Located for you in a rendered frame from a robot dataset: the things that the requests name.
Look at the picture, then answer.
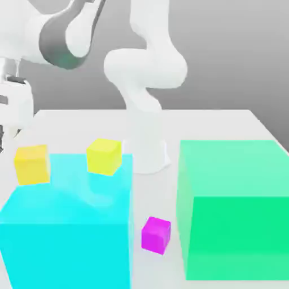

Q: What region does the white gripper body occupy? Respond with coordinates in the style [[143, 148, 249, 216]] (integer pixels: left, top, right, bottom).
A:
[[0, 82, 35, 134]]

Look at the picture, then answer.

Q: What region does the small amber cube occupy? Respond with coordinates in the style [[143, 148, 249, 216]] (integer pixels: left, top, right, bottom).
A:
[[14, 144, 51, 186]]

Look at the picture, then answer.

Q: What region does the small yellow cube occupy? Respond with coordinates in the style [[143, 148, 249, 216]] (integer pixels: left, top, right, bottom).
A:
[[86, 138, 123, 177]]

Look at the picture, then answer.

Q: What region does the small magenta cube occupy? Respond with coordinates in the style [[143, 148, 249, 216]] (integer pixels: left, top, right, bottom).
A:
[[141, 216, 172, 256]]

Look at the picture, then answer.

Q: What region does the large cyan box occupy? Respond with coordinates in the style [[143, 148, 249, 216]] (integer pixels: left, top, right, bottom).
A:
[[0, 153, 134, 289]]

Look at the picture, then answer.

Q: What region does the large green box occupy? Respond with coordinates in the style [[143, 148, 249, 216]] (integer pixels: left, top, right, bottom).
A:
[[176, 139, 289, 281]]

